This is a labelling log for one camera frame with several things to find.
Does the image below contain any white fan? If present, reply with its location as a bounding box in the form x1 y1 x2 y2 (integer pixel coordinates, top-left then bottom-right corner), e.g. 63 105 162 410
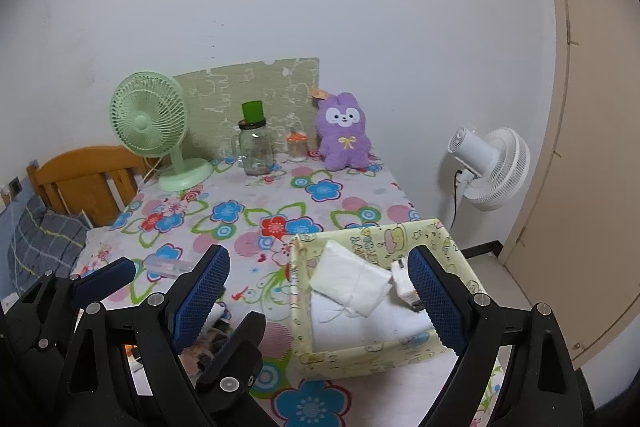
446 125 532 214

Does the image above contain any green patterned board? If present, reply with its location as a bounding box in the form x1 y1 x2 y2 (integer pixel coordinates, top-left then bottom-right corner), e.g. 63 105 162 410
172 56 321 160

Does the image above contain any purple plush bunny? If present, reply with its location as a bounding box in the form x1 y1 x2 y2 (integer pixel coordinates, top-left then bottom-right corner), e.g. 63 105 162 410
309 88 373 172

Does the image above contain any green desk fan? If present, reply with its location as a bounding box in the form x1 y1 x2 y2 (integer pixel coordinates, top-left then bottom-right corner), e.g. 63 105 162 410
109 71 215 194

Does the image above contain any beige fan cable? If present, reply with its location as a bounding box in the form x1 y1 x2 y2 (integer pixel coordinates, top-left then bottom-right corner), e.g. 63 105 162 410
142 154 166 182

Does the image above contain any clear plastic case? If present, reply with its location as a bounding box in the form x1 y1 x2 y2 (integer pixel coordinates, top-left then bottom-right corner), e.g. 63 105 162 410
142 256 193 280

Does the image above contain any beige door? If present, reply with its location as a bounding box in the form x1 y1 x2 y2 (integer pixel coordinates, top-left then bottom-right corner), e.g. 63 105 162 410
500 0 640 373

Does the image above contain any grey plaid blanket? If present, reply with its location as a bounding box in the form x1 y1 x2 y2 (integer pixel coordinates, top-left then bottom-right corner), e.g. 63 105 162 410
0 194 93 303

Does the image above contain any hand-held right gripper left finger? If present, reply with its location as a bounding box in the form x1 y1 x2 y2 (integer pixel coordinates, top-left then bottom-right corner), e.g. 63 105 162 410
57 244 241 427

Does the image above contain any floral tablecloth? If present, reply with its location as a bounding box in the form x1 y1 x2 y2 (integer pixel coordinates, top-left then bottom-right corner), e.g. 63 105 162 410
65 152 506 427

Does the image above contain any small white packet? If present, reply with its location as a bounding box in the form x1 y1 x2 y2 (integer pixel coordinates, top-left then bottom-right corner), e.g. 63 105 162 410
391 259 421 308

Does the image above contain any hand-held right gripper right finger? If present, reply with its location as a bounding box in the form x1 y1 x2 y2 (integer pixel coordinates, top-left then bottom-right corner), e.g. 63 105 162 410
407 244 583 427

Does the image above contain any yellow fabric storage box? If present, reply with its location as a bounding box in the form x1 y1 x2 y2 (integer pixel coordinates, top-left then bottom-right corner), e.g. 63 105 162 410
289 218 483 380

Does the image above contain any white towel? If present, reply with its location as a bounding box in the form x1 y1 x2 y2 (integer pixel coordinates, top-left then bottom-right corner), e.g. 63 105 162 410
310 292 436 353

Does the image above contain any white pad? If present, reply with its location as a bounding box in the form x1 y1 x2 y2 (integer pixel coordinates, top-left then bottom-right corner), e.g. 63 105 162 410
308 239 393 318

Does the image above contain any black fan cable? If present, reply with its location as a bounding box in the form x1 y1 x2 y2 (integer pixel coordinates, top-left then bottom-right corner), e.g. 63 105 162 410
448 169 473 233

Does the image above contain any white cloth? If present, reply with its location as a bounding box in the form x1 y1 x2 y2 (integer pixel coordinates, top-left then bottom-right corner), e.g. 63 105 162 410
207 302 233 325

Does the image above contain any glass jar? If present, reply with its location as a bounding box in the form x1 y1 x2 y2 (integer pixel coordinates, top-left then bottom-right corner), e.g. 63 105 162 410
231 118 275 178

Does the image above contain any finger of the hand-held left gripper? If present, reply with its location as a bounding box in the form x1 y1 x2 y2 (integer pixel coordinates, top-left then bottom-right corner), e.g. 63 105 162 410
194 311 267 413
10 257 137 358

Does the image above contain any green plastic cup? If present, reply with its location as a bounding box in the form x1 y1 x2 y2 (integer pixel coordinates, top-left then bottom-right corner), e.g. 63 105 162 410
242 100 266 124

